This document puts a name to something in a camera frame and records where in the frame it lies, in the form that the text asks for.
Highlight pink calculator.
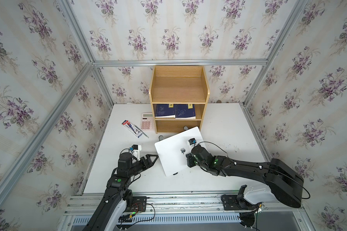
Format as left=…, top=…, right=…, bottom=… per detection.
left=140, top=112, right=155, bottom=131

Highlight white laptop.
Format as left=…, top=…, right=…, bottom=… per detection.
left=154, top=126, right=208, bottom=177

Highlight blue notebook left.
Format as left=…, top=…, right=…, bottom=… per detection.
left=155, top=104, right=175, bottom=118

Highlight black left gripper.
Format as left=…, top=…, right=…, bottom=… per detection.
left=126, top=156, right=159, bottom=179

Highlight wooden shelf unit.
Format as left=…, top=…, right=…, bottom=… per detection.
left=148, top=65, right=210, bottom=133

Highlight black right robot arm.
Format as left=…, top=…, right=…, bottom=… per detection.
left=186, top=144, right=304, bottom=208

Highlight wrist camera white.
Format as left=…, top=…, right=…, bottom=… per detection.
left=129, top=144, right=142, bottom=161
left=188, top=138, right=197, bottom=146

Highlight blue notebook right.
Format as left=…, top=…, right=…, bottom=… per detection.
left=175, top=104, right=196, bottom=119

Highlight blue notebook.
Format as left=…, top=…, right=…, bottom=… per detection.
left=155, top=104, right=175, bottom=118
left=175, top=104, right=196, bottom=119

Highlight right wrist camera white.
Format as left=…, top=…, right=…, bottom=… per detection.
left=188, top=138, right=197, bottom=146

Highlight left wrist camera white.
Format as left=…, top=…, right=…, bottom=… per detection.
left=129, top=144, right=142, bottom=161

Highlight aluminium frame profile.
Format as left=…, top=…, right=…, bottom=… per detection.
left=0, top=0, right=307, bottom=214

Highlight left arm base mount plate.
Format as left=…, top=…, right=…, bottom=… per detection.
left=124, top=196, right=147, bottom=213

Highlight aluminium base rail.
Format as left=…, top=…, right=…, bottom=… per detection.
left=58, top=191, right=313, bottom=231

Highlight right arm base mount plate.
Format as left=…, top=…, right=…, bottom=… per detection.
left=220, top=185, right=261, bottom=211

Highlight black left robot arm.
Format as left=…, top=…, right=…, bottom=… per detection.
left=84, top=152, right=159, bottom=231

